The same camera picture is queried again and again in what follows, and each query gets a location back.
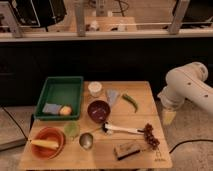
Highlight wooden board eraser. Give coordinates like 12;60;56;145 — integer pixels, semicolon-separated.
114;142;140;160

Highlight purple bowl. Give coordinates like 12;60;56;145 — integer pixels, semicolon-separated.
87;100;111;123

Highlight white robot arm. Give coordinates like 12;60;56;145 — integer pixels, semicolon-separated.
157;62;213;125

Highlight orange bowl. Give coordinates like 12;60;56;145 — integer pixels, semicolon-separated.
30;127;65;160

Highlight dark red grapes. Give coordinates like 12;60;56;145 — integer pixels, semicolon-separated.
144;123;160;150

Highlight green chili pepper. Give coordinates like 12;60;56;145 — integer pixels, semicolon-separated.
122;94;138;113

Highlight grey cloth piece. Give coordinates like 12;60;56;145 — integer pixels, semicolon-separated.
106;89;119;107

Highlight white cup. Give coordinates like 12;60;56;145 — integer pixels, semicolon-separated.
88;81;102;97

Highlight metal spoon ladle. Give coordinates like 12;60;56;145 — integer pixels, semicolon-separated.
79;127;102;150

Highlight green lettuce leaf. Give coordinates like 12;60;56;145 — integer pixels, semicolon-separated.
64;121;80;139

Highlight yellow orange fruit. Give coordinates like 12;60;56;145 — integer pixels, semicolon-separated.
59;106;72;116

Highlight green plastic tray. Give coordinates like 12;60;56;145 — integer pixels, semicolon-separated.
34;76;84;121

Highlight blue sponge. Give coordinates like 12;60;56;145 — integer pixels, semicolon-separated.
42;103;62;115

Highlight yellow corn cob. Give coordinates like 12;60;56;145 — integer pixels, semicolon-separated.
31;140;59;149

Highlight grey floor plate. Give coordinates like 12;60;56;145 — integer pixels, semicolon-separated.
0;107;27;152

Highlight black monitor box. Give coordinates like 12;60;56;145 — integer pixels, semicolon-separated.
11;0;66;27

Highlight black floor cable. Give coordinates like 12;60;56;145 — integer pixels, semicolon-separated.
169;138;213;155

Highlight white handled brush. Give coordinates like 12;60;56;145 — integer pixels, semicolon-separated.
102;123;143;134

